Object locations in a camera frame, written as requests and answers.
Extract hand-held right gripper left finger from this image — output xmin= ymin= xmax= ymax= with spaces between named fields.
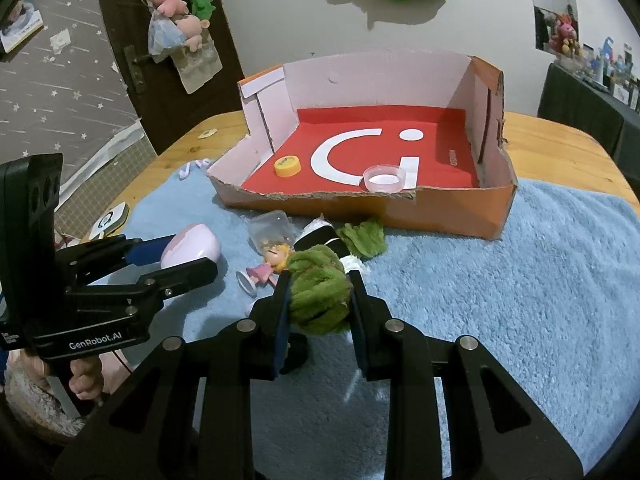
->
xmin=52 ymin=270 xmax=311 ymax=480

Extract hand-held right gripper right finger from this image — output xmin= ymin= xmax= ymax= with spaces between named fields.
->
xmin=347 ymin=270 xmax=586 ymax=480

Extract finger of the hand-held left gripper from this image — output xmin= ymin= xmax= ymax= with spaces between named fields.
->
xmin=54 ymin=234 xmax=176 ymax=286
xmin=125 ymin=258 xmax=219 ymax=306

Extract pink oval case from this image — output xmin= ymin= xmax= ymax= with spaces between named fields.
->
xmin=160 ymin=223 xmax=222 ymax=271

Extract green chenille scrunchie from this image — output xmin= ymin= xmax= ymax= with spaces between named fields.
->
xmin=286 ymin=246 xmax=353 ymax=337

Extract blonde doll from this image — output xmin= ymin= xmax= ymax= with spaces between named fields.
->
xmin=235 ymin=242 xmax=293 ymax=297

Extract black and white sock roll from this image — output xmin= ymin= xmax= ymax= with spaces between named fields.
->
xmin=292 ymin=215 xmax=371 ymax=276

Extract clear square plastic box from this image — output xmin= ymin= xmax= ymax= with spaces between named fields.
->
xmin=248 ymin=211 xmax=297 ymax=256

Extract orange cardboard box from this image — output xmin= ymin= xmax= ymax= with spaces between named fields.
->
xmin=206 ymin=51 xmax=518 ymax=241

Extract person's left forearm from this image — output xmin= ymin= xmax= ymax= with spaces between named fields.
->
xmin=0 ymin=350 xmax=96 ymax=446

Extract person's left hand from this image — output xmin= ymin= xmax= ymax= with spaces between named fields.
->
xmin=67 ymin=352 xmax=106 ymax=401

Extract white card with figure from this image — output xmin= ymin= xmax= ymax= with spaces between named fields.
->
xmin=90 ymin=201 xmax=131 ymax=238

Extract green chenille leaf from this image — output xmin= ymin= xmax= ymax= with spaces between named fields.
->
xmin=336 ymin=217 xmax=388 ymax=260

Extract dark brown door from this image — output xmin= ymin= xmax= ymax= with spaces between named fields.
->
xmin=91 ymin=0 xmax=246 ymax=156

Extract clear round plastic container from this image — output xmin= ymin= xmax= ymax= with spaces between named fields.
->
xmin=363 ymin=165 xmax=407 ymax=193

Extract yellow bottle cap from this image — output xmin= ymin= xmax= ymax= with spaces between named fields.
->
xmin=273 ymin=156 xmax=302 ymax=178

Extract blue fluffy towel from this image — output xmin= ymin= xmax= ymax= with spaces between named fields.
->
xmin=102 ymin=160 xmax=640 ymax=480

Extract clear hanging bag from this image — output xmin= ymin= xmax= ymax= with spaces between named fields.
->
xmin=147 ymin=10 xmax=223 ymax=95

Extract white picture book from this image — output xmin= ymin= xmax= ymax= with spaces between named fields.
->
xmin=0 ymin=0 xmax=46 ymax=53

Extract pink pig plush toy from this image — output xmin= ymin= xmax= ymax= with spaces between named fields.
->
xmin=152 ymin=0 xmax=190 ymax=17

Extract black-draped side table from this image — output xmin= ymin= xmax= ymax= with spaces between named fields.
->
xmin=537 ymin=62 xmax=640 ymax=181

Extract pink and yellow plush toy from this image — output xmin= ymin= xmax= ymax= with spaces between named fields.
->
xmin=549 ymin=12 xmax=586 ymax=58

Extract assorted small display boxes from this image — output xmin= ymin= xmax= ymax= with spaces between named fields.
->
xmin=585 ymin=37 xmax=640 ymax=111

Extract pale purple cord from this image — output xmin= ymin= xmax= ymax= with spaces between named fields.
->
xmin=178 ymin=157 xmax=216 ymax=181

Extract door handle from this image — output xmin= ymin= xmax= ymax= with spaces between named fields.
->
xmin=124 ymin=45 xmax=151 ymax=93

